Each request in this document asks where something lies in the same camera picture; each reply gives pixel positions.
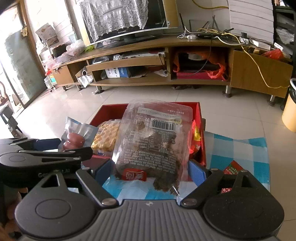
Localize red yellow snack bag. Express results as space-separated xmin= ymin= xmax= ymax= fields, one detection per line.
xmin=189 ymin=120 xmax=203 ymax=163

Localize yellow trash bin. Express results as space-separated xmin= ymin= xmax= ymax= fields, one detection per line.
xmin=282 ymin=78 xmax=296 ymax=133

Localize television with lace cover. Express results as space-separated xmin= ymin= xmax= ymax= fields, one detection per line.
xmin=77 ymin=0 xmax=179 ymax=45

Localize orange plastic bag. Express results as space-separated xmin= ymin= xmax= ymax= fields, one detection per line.
xmin=173 ymin=49 xmax=229 ymax=81

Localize vacuum packed sausages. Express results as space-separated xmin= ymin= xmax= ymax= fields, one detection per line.
xmin=58 ymin=117 xmax=98 ymax=151

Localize black metal shelf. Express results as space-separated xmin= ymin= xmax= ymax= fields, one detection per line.
xmin=271 ymin=0 xmax=296 ymax=61

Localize yellow cable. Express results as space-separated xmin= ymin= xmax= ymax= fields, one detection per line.
xmin=191 ymin=0 xmax=291 ymax=90

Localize red cardboard box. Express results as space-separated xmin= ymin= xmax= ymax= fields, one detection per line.
xmin=90 ymin=100 xmax=206 ymax=166

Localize wooden tv stand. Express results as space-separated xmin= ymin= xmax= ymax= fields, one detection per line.
xmin=52 ymin=37 xmax=293 ymax=103

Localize blue white appliance box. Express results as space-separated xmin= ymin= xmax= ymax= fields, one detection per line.
xmin=105 ymin=67 xmax=130 ymax=78

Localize red ketchup style packet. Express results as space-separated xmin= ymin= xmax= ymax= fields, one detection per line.
xmin=220 ymin=160 xmax=244 ymax=194

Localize waffle snack bag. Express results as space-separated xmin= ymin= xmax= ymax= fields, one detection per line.
xmin=91 ymin=119 xmax=121 ymax=155

